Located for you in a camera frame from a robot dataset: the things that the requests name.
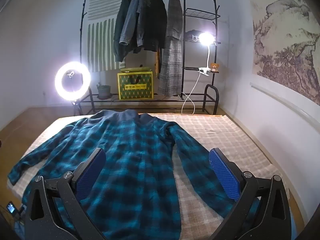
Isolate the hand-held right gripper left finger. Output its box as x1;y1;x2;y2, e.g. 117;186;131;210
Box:
24;147;107;240

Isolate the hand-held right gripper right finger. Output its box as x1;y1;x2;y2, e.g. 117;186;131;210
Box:
209;148;293;240

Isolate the teal plaid fleece robe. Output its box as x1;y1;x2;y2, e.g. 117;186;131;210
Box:
7;109;259;240

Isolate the black metal clothes rack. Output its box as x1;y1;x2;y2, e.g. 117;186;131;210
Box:
79;0;221;115

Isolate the beige checked bed blanket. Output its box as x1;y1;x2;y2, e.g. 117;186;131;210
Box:
6;114;290;240

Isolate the black light tripod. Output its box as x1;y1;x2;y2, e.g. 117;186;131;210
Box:
71;100;83;117

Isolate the grey plant pot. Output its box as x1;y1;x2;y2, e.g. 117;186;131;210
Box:
96;82;112;100

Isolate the small phone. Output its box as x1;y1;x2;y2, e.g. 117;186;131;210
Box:
6;201;20;218

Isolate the yellow patterned storage box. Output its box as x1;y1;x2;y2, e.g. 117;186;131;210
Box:
117;71;153;100

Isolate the orange hanging cloth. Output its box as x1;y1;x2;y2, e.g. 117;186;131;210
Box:
154;47;161;79

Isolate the grey plaid long coat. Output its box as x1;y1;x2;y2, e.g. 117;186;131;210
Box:
157;0;183;97

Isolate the white clip lamp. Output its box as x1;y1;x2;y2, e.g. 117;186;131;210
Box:
198;32;215;77

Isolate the dark bag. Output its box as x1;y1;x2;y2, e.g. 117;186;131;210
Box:
184;29;200;40

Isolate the black jacket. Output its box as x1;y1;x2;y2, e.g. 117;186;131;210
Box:
144;0;167;52

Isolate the white wall conduit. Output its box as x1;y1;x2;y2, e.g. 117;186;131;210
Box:
250;82;320;133

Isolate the white lamp cable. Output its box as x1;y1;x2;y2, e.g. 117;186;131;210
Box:
181;74;202;115

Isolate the white ring light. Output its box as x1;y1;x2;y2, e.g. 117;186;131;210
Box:
55;60;91;102

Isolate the green striped wall hanging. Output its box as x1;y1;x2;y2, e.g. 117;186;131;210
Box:
86;0;129;73

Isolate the landscape painting wall poster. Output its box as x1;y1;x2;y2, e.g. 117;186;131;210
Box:
250;0;320;105

